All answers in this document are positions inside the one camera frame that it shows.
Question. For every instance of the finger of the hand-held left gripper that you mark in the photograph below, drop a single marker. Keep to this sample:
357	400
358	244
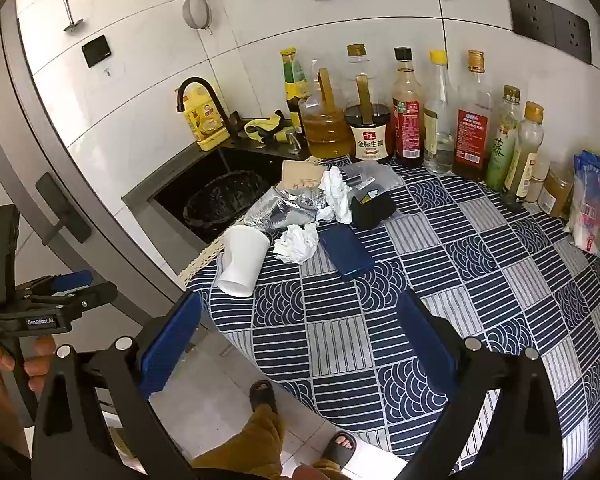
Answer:
72	281
97	294

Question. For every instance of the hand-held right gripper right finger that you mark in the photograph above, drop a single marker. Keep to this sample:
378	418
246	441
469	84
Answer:
427	345

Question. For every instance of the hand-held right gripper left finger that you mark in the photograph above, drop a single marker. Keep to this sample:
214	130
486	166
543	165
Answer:
167	345

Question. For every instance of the white paper cup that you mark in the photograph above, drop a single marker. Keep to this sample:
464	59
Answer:
240	265

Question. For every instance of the blue box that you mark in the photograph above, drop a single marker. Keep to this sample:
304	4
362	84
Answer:
345	252

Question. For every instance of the black pouch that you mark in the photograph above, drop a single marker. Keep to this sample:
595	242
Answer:
375	210

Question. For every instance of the black waste bin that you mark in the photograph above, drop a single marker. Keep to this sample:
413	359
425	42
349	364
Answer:
220	200

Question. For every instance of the white tissue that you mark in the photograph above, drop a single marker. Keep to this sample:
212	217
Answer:
337	195
295	245

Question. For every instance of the silver foil bag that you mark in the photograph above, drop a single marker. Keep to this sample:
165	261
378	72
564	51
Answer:
270	215

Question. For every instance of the silver foil wrapper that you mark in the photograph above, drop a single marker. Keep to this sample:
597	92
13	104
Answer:
307	201

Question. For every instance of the brown paper cup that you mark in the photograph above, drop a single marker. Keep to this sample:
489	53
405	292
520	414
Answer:
300	172

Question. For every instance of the person's left hand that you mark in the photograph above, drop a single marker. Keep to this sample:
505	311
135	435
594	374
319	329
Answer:
40	360

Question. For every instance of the person's right hand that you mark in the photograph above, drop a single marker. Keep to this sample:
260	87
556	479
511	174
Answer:
310	472

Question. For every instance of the blue white patterned tablecloth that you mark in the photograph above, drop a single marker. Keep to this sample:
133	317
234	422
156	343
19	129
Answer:
480	285

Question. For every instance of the black slipper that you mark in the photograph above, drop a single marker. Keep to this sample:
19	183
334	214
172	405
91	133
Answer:
262	396
340	449

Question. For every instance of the person's left leg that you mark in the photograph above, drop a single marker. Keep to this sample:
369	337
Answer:
245	445

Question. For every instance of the person's leg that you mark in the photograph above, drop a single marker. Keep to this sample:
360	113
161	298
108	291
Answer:
330	462
245	445

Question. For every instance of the person's right leg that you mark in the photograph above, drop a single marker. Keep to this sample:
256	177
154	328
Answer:
330	462

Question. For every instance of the black kitchen sink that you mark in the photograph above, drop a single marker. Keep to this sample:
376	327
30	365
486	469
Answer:
215	165

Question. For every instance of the small spice jar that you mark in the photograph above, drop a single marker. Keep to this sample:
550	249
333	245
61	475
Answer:
555	192

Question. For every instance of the green label bottle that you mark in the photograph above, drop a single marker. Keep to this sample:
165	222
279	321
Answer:
502	155

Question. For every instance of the yellow dish soap bottle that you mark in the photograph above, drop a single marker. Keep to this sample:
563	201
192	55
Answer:
205	120

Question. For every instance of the pale bottle gold cap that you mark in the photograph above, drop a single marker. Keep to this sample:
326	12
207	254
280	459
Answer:
525	160

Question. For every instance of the clear plastic bag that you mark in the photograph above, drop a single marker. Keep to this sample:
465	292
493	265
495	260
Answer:
587	210

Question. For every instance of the red label bottle gold cap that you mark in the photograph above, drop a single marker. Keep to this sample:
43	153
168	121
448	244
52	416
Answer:
472	135

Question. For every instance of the clear bottle yellow cap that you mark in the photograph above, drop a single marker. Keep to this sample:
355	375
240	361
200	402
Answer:
439	130

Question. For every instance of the soy sauce jug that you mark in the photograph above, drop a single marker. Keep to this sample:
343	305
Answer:
367	135

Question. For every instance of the red label bottle black cap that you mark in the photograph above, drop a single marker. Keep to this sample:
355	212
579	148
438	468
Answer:
408	125

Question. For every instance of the yellow cleaning cloth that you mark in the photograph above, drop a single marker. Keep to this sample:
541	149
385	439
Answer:
260	125

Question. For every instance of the black faucet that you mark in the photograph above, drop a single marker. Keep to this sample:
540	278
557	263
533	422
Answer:
196	80

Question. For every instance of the cooking oil jug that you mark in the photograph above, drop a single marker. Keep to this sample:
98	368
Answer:
325	132

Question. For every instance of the yellow sponge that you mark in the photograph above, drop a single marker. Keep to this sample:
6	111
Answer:
282	136

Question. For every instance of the metal soap dispenser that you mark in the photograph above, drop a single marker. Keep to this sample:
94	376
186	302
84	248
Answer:
294	142

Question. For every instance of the metal ladle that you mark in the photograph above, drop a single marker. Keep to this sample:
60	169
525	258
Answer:
72	24

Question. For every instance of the dark bottle with yellow label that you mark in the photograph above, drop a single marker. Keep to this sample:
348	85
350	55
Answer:
295	87

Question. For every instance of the black power outlet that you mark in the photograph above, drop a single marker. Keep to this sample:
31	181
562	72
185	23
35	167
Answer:
530	14
572	35

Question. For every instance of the small black wall panel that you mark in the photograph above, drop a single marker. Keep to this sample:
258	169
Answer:
96	51

